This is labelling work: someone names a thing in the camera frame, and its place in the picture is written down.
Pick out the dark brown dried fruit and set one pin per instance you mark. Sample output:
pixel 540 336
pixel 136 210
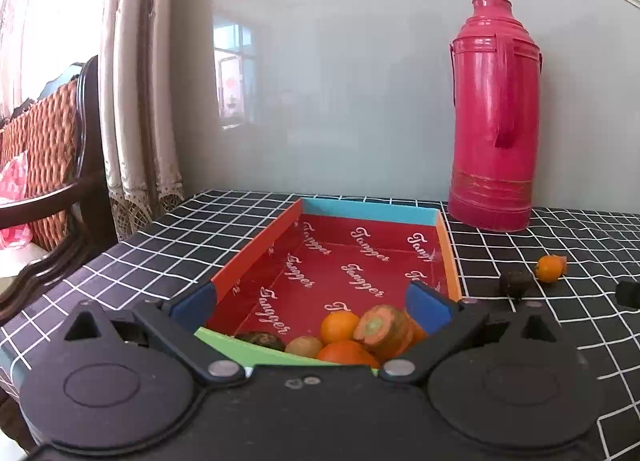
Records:
pixel 260 340
pixel 515 283

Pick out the colourful cardboard box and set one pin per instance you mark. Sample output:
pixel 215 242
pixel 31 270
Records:
pixel 350 251

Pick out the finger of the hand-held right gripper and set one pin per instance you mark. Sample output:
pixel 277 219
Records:
pixel 629 295

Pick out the small brown kiwi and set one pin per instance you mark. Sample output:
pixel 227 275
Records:
pixel 305 347

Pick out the pink plastic bag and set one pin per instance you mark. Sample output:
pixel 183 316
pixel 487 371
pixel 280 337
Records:
pixel 14 178

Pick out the dark wooden wicker chair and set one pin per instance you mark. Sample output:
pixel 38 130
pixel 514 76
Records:
pixel 50 141

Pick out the red thermos flask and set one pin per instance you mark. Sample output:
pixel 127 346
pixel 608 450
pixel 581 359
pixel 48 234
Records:
pixel 490 131

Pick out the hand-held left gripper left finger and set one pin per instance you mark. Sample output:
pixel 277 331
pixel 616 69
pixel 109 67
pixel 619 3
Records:
pixel 192 305

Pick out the beige lace curtain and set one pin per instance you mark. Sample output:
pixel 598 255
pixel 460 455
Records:
pixel 140 91

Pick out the carrot chunk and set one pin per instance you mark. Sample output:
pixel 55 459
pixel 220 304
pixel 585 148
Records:
pixel 382 331

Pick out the small orange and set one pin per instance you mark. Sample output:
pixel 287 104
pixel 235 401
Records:
pixel 345 355
pixel 547 269
pixel 337 326

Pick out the black checked tablecloth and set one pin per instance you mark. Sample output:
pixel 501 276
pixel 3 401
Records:
pixel 150 261

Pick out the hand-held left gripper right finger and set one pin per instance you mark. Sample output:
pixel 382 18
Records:
pixel 429 307

